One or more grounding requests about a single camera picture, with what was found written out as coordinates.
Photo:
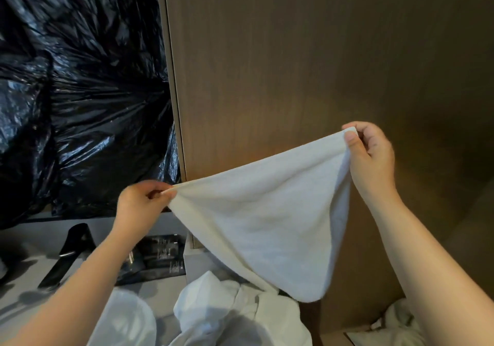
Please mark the person's left hand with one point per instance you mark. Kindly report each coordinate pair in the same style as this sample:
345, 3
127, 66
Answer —
137, 209

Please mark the person's right forearm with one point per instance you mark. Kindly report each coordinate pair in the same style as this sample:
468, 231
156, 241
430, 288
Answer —
432, 264

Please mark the black plastic garbage bag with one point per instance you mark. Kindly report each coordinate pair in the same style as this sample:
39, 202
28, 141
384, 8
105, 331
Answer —
77, 87

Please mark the person's right hand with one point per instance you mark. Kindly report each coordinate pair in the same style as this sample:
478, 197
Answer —
376, 164

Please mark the white crumpled cloth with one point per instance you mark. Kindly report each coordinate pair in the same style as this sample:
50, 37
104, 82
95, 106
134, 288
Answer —
399, 318

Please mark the person's right thumb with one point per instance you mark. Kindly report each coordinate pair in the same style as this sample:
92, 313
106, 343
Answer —
355, 147

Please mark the white crumpled bed linen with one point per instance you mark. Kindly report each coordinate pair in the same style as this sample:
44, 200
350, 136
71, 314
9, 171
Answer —
231, 315

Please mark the white towel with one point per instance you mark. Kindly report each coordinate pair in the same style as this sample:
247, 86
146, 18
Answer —
262, 218

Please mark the brown wooden cabinet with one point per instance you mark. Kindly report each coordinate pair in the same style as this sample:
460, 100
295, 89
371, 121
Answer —
293, 68

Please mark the black printed packets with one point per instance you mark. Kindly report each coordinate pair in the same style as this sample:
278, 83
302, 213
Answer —
164, 255

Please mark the person's left thumb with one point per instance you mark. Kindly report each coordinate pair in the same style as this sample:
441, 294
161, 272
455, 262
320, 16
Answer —
158, 186

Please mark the white translucent plastic bag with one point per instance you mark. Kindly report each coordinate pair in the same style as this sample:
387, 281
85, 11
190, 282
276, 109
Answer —
123, 318

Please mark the person's left forearm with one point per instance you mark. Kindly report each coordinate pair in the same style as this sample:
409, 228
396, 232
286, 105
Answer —
73, 295

